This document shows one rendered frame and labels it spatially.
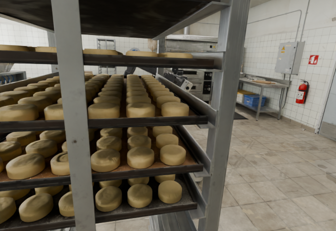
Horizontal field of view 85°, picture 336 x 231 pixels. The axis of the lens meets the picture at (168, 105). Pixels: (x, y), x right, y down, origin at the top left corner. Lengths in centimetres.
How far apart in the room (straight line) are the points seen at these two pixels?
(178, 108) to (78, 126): 16
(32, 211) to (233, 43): 43
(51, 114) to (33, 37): 649
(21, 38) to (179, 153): 670
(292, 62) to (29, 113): 492
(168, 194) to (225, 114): 20
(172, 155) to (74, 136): 17
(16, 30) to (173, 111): 675
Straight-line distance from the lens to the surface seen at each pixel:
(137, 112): 30
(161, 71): 88
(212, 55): 32
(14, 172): 38
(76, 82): 27
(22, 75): 279
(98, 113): 30
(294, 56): 502
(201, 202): 41
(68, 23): 27
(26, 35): 686
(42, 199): 44
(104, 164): 34
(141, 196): 40
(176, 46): 539
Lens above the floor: 142
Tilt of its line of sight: 15 degrees down
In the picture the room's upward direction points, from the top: 2 degrees clockwise
